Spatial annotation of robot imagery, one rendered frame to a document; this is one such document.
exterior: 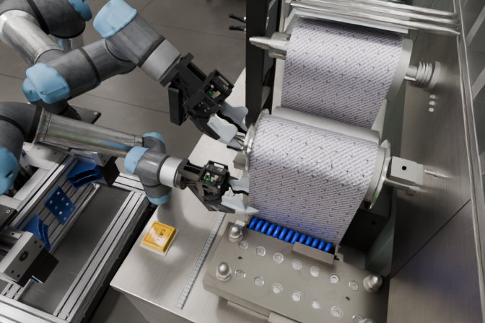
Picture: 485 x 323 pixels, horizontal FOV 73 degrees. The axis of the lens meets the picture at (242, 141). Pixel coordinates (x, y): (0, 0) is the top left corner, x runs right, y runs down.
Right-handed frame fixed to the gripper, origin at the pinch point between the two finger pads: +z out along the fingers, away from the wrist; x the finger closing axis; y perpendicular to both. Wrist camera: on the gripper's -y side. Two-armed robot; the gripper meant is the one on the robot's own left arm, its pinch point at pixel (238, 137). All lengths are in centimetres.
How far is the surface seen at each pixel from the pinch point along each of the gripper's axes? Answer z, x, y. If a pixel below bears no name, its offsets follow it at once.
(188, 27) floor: -33, 232, -193
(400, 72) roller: 15.2, 20.6, 26.8
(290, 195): 16.2, -4.7, 2.6
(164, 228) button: 7.5, -12.1, -37.8
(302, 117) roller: 10.3, 14.1, 5.0
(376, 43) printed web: 8.1, 24.0, 25.5
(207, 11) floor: -29, 271, -190
